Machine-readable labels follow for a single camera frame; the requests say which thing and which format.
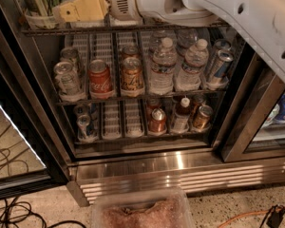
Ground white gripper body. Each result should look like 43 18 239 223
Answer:
108 0 142 21

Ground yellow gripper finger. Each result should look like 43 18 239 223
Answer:
52 0 109 23

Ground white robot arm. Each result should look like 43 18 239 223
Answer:
52 0 285 83

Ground water bottle rear middle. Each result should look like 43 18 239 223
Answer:
148 30 167 56

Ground water bottle front middle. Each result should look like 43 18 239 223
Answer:
150 37 178 95

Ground water bottle rear right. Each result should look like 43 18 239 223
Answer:
177 28 199 56

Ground water bottle front right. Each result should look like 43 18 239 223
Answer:
175 39 209 91

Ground brown glass bottle white cap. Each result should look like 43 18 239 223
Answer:
171 97 190 133

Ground open fridge glass door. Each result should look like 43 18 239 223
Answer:
0 11 70 201

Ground right fridge glass door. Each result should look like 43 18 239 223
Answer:
209 45 285 162

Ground orange can rear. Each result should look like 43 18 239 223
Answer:
122 45 141 59

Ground orange can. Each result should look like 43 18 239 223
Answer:
122 45 141 59
122 57 143 91

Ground silver can rear left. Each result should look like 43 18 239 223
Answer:
60 47 82 73

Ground red coca-cola can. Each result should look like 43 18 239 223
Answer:
87 60 112 94

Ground silver can front left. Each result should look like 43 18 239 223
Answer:
54 62 82 95

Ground orange can front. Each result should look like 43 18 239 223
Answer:
122 57 143 91

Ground blue can bottom rear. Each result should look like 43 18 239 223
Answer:
73 104 98 120

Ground red can bottom rear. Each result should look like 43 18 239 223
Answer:
146 98 162 119

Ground silver blue slim can rear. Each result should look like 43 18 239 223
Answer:
209 39 232 67

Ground silver blue slim can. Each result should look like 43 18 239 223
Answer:
209 39 232 67
206 49 234 84

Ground blue can bottom front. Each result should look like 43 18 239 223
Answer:
77 114 96 140

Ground silver blue slim can front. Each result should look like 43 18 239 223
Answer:
206 49 234 84

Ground copper can bottom rear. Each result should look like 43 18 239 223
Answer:
191 94 207 116

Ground copper can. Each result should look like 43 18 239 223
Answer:
193 105 213 129
191 94 207 116

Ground red can bottom front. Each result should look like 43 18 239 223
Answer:
148 108 166 133

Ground copper can bottom front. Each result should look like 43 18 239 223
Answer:
193 105 213 129

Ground clear plastic bin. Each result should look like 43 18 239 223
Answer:
91 187 194 228

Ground black plug connector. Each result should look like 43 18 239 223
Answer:
267 205 285 228

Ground top wire shelf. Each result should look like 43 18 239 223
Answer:
21 21 232 37

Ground wire shelf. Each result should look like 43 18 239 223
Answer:
21 21 232 37
56 89 226 106

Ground middle wire shelf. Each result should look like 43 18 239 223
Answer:
56 89 226 106

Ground black floor cables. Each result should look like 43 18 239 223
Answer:
0 196 88 228

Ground orange extension cord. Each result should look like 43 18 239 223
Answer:
218 199 285 228

